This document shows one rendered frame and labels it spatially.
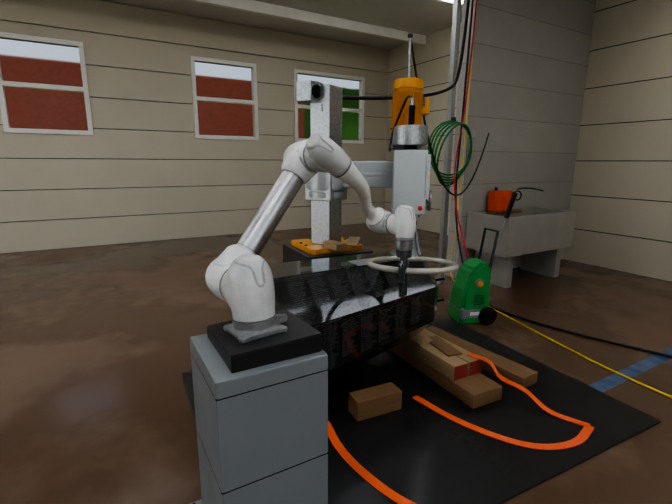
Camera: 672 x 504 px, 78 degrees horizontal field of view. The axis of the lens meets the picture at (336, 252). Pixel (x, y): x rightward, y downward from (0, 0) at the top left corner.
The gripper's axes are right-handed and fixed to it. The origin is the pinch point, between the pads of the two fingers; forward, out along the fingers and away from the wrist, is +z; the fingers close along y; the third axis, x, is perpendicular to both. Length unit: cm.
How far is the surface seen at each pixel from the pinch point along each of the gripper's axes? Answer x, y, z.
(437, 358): -10, 69, 61
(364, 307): 28.6, 28.2, 19.5
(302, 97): 106, 106, -121
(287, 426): 22, -80, 33
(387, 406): 12, 24, 77
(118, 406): 167, -27, 82
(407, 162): 14, 72, -67
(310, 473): 17, -72, 55
